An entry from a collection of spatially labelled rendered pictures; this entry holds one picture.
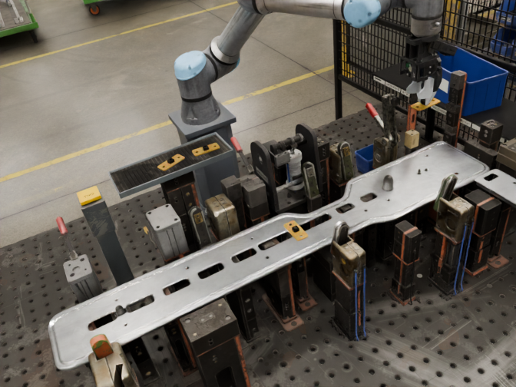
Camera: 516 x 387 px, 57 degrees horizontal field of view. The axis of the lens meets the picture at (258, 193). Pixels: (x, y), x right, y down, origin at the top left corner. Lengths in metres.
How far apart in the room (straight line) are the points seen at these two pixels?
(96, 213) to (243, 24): 0.77
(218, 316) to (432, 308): 0.72
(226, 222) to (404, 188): 0.56
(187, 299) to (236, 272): 0.15
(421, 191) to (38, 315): 1.35
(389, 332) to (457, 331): 0.19
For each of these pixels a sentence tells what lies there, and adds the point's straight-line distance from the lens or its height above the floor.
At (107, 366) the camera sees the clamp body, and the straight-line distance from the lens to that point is 1.15.
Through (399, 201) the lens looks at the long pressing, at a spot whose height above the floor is 1.00.
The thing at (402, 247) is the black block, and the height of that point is 0.94.
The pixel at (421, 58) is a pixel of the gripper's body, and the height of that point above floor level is 1.41.
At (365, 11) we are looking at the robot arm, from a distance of 1.23.
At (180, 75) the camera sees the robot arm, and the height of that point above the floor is 1.29.
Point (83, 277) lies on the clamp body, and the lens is 1.38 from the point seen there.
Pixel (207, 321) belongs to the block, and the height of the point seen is 1.03.
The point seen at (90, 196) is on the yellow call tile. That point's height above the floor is 1.16.
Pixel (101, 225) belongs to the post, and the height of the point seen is 1.06.
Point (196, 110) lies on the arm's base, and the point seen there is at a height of 1.15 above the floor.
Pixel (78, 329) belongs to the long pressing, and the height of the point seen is 1.00.
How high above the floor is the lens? 1.95
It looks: 37 degrees down
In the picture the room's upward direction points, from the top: 9 degrees counter-clockwise
